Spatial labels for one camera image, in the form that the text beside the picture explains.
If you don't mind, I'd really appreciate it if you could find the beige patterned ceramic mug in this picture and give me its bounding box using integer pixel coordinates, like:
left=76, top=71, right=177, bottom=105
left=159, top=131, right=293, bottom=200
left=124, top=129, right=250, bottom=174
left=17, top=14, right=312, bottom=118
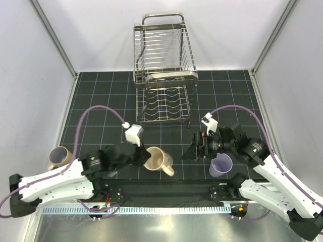
left=144, top=147, right=175, bottom=176

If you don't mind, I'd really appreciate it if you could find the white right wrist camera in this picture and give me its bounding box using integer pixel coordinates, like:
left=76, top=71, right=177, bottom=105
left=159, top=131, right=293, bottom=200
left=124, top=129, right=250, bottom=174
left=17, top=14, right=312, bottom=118
left=201, top=112, right=218, bottom=135

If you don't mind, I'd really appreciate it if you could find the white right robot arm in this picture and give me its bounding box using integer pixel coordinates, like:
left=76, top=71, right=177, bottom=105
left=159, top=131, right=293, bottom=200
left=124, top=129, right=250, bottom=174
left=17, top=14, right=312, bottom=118
left=182, top=123, right=322, bottom=241

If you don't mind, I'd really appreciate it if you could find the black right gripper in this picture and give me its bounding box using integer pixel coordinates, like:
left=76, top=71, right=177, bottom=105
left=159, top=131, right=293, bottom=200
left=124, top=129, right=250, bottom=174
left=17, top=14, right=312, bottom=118
left=181, top=131, right=235, bottom=160

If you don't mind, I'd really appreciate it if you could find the steel wire dish rack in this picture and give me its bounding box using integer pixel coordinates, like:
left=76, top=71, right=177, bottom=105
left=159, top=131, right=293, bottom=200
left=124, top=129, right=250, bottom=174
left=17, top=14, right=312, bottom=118
left=133, top=12, right=198, bottom=128

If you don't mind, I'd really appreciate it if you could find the white slotted cable duct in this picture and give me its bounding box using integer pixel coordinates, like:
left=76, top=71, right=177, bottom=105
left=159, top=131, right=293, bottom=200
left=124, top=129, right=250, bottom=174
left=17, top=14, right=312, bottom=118
left=42, top=204, right=231, bottom=216

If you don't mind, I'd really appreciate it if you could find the left aluminium frame post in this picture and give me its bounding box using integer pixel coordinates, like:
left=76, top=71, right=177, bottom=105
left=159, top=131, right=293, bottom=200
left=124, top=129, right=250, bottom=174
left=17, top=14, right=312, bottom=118
left=29, top=0, right=78, bottom=79

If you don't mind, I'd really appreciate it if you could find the aluminium frame post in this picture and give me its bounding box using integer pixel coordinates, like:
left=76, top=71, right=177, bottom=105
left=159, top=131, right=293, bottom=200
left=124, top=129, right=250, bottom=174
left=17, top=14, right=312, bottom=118
left=29, top=0, right=78, bottom=79
left=251, top=0, right=299, bottom=76

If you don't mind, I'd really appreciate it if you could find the right aluminium frame post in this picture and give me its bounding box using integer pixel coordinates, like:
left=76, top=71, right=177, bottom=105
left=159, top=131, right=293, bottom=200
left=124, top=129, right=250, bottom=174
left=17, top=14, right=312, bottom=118
left=251, top=0, right=299, bottom=76

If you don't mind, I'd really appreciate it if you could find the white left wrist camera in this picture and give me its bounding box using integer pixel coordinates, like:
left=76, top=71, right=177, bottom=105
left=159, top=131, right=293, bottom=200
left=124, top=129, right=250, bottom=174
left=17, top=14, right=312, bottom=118
left=122, top=122, right=143, bottom=147

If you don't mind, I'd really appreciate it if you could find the tan mug lilac inside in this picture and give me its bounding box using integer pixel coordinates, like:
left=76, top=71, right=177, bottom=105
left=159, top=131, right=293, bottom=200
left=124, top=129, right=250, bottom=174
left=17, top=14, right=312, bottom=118
left=48, top=146, right=73, bottom=168

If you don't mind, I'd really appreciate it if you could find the clear glass tumbler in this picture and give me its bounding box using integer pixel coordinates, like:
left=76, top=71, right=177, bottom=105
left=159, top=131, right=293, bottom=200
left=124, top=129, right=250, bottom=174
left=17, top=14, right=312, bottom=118
left=104, top=170, right=118, bottom=179

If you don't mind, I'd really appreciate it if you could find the lilac plastic cup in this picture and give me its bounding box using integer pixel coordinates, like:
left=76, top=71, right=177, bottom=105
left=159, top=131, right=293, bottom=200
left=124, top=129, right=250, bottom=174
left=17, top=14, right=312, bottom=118
left=209, top=154, right=233, bottom=177

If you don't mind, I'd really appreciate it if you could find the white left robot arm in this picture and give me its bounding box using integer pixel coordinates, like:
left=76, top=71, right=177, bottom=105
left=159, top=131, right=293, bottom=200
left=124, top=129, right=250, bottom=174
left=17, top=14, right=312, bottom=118
left=9, top=143, right=151, bottom=218

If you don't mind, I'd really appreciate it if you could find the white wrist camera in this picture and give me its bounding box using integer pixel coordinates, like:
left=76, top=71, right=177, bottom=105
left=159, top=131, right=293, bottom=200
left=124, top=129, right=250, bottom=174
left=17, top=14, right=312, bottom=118
left=122, top=122, right=143, bottom=147
left=201, top=112, right=218, bottom=135

